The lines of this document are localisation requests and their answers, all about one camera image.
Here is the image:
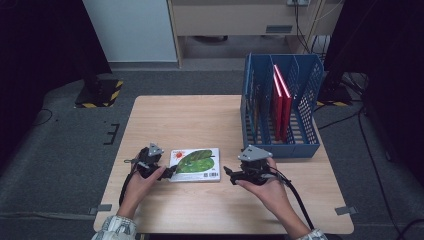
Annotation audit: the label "beige wooden desk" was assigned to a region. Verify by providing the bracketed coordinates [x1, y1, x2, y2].
[166, 0, 346, 69]

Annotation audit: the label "black curtain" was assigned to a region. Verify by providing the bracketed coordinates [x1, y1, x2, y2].
[0, 0, 113, 174]
[323, 0, 424, 188]

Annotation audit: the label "long black floor cable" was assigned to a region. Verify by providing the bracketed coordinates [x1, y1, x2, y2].
[357, 108, 424, 240]

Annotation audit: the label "hand-held gripper black cable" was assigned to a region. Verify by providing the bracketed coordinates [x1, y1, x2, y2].
[118, 165, 138, 207]
[264, 166, 317, 232]

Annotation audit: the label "blue file rack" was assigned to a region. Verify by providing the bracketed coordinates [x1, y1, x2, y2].
[240, 52, 327, 160]

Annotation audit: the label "person's left hand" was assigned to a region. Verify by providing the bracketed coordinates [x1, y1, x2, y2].
[120, 166, 167, 208]

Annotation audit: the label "thin black floor cable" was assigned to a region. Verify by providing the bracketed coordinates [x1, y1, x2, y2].
[32, 107, 54, 128]

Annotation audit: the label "gray tape strip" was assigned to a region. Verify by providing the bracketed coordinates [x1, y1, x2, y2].
[88, 203, 113, 216]
[334, 205, 359, 216]

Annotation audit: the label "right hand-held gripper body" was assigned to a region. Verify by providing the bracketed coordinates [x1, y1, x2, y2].
[237, 144, 278, 186]

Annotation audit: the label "person's right hand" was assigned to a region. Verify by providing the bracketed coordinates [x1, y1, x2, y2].
[235, 157, 302, 224]

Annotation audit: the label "left hand-held gripper black cable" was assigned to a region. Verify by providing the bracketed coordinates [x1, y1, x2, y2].
[118, 165, 138, 207]

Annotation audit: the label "white cabinet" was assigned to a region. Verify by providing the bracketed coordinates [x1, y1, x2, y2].
[81, 0, 178, 64]

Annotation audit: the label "white green leaf book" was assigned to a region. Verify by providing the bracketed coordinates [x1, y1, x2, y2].
[168, 147, 222, 183]

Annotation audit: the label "black hanging cables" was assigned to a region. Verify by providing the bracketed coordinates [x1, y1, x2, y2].
[292, 0, 314, 56]

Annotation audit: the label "right hand-held gripper black cable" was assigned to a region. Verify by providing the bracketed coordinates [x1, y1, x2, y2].
[264, 166, 317, 232]

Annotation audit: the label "red picture book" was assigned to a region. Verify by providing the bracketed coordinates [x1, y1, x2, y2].
[273, 64, 294, 144]
[272, 73, 284, 142]

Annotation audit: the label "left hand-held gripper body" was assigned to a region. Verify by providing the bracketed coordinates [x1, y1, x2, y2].
[123, 142, 165, 180]

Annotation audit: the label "black stand base striped tape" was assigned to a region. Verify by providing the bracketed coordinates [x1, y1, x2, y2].
[74, 73, 125, 109]
[314, 71, 355, 108]

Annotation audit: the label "dark blue picture book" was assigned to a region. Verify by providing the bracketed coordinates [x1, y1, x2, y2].
[248, 66, 262, 141]

